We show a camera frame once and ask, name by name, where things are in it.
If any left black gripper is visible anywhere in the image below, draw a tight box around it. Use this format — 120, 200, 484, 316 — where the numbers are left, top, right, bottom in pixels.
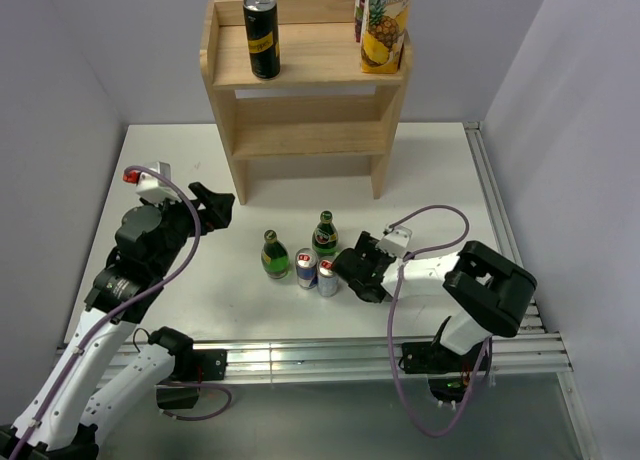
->
145, 181, 234, 276

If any black yellow tall can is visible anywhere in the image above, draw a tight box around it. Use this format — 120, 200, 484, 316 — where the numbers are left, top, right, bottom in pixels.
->
243, 0, 281, 80

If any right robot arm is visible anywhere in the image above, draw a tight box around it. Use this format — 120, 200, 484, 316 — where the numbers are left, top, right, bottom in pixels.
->
332, 227, 538, 375

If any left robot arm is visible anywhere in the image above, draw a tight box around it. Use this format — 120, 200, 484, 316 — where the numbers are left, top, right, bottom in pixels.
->
1, 182, 235, 459

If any wooden two-tier shelf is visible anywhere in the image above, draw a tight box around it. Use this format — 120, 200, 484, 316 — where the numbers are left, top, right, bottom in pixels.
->
199, 0, 413, 203

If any blue silver can right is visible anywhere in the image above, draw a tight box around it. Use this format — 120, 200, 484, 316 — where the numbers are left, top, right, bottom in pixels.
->
317, 257, 339, 297

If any blue silver can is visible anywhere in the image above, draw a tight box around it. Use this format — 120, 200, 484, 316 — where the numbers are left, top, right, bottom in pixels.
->
317, 257, 339, 297
295, 248, 318, 290

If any green glass bottle right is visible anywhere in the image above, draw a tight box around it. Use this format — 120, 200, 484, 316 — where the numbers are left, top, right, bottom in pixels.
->
312, 210, 338, 257

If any green glass bottle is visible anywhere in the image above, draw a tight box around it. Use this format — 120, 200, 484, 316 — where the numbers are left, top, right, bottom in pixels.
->
312, 210, 338, 257
261, 229, 290, 279

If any blue silver can left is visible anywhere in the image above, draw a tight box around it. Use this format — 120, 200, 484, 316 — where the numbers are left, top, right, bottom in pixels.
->
295, 248, 318, 290

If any green glass bottle left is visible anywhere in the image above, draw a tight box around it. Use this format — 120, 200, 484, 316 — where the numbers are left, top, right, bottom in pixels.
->
261, 229, 290, 279

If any pineapple juice carton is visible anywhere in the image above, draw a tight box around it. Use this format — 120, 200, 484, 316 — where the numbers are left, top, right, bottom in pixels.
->
359, 0, 411, 74

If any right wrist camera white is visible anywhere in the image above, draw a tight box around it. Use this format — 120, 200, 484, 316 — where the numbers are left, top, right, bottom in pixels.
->
376, 225, 412, 258

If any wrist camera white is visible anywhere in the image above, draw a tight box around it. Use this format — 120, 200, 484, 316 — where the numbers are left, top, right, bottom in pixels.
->
123, 161, 179, 204
376, 225, 412, 258

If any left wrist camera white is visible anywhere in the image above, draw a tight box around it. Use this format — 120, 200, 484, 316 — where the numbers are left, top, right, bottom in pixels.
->
123, 161, 179, 204

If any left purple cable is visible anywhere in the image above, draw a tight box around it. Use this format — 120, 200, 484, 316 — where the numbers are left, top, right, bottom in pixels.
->
7, 165, 234, 459

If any aluminium side rail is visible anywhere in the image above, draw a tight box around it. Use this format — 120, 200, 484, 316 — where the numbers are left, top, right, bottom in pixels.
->
463, 122, 602, 459

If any aluminium front rail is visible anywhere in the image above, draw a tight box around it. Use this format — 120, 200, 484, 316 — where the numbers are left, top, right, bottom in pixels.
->
194, 334, 573, 385

